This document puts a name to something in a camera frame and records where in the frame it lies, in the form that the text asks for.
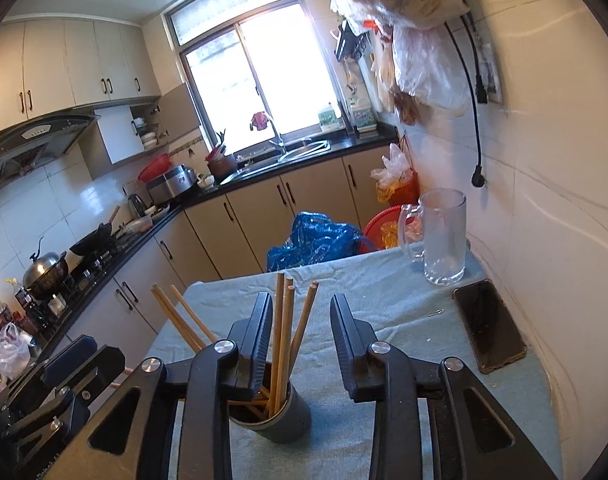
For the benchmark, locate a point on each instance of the seasoning bottles cluster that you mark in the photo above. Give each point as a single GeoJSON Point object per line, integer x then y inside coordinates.
{"type": "Point", "coordinates": [14, 310]}

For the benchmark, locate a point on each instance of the red cloth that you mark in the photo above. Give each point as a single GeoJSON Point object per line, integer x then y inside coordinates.
{"type": "Point", "coordinates": [259, 121]}

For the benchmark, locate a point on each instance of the grey dish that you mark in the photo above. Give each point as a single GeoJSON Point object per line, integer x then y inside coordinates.
{"type": "Point", "coordinates": [158, 211]}

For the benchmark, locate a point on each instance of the dark kettle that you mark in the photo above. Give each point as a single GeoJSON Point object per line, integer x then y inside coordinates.
{"type": "Point", "coordinates": [136, 205]}

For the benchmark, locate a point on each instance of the red plastic basket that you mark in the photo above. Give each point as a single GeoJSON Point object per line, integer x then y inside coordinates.
{"type": "Point", "coordinates": [371, 227]}

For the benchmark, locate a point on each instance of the black smartphone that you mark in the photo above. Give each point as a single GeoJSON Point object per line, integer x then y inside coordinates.
{"type": "Point", "coordinates": [489, 325]}

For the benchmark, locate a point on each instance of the cream wall cabinets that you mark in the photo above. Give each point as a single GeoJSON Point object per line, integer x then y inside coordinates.
{"type": "Point", "coordinates": [59, 65]}

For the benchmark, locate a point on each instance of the yellow plastic bag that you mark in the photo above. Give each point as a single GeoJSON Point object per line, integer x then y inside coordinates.
{"type": "Point", "coordinates": [391, 235]}

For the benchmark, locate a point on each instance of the white jug with label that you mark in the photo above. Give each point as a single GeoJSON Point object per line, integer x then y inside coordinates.
{"type": "Point", "coordinates": [363, 116]}

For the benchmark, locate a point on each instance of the red plastic basin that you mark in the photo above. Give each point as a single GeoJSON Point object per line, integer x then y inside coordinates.
{"type": "Point", "coordinates": [154, 167]}

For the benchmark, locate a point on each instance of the white wall socket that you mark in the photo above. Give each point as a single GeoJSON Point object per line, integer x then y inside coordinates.
{"type": "Point", "coordinates": [494, 75]}

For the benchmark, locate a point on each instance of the green label detergent bottle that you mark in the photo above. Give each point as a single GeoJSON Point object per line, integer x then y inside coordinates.
{"type": "Point", "coordinates": [329, 120]}

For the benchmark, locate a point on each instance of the silver rice cooker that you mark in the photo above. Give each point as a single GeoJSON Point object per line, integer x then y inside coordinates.
{"type": "Point", "coordinates": [171, 185]}

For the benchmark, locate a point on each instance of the steel pot with lid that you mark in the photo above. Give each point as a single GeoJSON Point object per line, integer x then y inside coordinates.
{"type": "Point", "coordinates": [44, 272]}

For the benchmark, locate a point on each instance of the clear plastic food container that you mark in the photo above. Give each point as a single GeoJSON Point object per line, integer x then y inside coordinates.
{"type": "Point", "coordinates": [140, 225]}

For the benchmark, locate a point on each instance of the small steel cup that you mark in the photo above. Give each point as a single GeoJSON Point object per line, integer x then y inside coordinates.
{"type": "Point", "coordinates": [56, 304]}

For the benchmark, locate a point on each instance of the black wok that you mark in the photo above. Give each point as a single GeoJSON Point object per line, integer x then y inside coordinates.
{"type": "Point", "coordinates": [91, 242]}

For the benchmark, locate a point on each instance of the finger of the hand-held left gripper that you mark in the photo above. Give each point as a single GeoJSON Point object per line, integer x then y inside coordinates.
{"type": "Point", "coordinates": [71, 355]}
{"type": "Point", "coordinates": [99, 375]}

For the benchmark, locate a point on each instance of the brown dried food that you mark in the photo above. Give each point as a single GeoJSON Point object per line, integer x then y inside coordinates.
{"type": "Point", "coordinates": [406, 107]}

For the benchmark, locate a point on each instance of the steel faucet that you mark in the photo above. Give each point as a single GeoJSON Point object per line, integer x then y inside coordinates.
{"type": "Point", "coordinates": [278, 137]}

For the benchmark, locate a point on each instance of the grey chopstick holder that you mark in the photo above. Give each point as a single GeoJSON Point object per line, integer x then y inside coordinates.
{"type": "Point", "coordinates": [289, 420]}

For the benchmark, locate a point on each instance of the black range hood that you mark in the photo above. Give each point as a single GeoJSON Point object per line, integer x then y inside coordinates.
{"type": "Point", "coordinates": [34, 135]}

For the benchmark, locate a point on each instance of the white plastic bag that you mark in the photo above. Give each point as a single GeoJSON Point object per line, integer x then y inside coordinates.
{"type": "Point", "coordinates": [391, 165]}
{"type": "Point", "coordinates": [6, 352]}

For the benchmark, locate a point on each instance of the brown clay pot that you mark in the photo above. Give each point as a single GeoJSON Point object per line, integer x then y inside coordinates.
{"type": "Point", "coordinates": [223, 167]}

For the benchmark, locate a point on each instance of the black gas stove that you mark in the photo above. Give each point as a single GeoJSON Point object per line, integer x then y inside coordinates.
{"type": "Point", "coordinates": [91, 270]}

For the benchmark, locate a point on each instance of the open dish cabinet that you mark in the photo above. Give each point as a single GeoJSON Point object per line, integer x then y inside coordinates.
{"type": "Point", "coordinates": [114, 135]}

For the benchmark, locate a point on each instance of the blue plastic bag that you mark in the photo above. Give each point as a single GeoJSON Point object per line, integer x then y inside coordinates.
{"type": "Point", "coordinates": [314, 240]}

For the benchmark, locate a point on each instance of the grey table cloth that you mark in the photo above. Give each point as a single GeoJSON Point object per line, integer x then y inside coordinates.
{"type": "Point", "coordinates": [384, 310]}

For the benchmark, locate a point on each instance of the black wall rack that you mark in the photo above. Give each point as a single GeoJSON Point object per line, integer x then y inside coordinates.
{"type": "Point", "coordinates": [349, 40]}

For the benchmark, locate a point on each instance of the orange plastic basket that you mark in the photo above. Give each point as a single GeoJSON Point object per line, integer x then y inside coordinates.
{"type": "Point", "coordinates": [406, 191]}

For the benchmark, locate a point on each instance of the steel kitchen sink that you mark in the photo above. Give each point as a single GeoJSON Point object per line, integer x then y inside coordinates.
{"type": "Point", "coordinates": [306, 149]}

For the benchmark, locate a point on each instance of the cream base cabinets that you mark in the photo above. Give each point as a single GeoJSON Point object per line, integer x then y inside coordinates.
{"type": "Point", "coordinates": [254, 210]}

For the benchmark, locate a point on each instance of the pale hanging plastic bag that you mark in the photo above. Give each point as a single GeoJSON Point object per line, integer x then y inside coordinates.
{"type": "Point", "coordinates": [384, 75]}

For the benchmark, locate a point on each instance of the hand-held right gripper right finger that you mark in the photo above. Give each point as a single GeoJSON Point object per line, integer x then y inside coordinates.
{"type": "Point", "coordinates": [346, 355]}

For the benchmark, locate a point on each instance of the glass beer mug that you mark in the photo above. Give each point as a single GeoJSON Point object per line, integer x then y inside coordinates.
{"type": "Point", "coordinates": [444, 240]}

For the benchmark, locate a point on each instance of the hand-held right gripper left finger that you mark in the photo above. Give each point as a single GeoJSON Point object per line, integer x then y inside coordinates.
{"type": "Point", "coordinates": [261, 355]}

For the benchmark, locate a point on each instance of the stacked white dishes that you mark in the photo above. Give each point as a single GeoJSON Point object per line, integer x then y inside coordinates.
{"type": "Point", "coordinates": [146, 137]}

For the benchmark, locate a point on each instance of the sliding kitchen window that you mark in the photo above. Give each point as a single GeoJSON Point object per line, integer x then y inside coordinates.
{"type": "Point", "coordinates": [244, 70]}

